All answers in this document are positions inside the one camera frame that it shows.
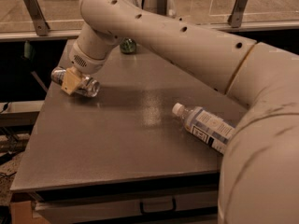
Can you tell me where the grey cabinet drawer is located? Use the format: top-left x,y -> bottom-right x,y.
36,189 -> 218,224

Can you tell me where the middle metal rail bracket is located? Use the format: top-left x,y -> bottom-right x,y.
157,0 -> 167,15

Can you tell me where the horizontal metal rail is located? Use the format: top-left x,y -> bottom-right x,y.
0,21 -> 299,42

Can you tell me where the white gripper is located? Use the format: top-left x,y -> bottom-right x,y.
62,42 -> 106,95

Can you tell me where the right metal rail bracket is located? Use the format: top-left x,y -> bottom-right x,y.
228,0 -> 249,28

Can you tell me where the black drawer handle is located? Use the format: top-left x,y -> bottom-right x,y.
139,196 -> 177,215

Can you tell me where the clear plastic water bottle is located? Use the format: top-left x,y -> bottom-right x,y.
172,103 -> 235,154

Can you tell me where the left metal rail bracket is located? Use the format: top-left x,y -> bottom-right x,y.
23,0 -> 50,36

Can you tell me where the metal rail bracket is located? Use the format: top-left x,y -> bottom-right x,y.
228,0 -> 249,28
157,0 -> 167,15
23,0 -> 50,36

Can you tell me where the silver blue redbull can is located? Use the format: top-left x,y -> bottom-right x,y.
51,66 -> 100,98

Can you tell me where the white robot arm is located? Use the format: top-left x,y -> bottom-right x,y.
63,0 -> 299,224

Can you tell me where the green soda can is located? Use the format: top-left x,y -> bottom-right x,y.
120,38 -> 136,54

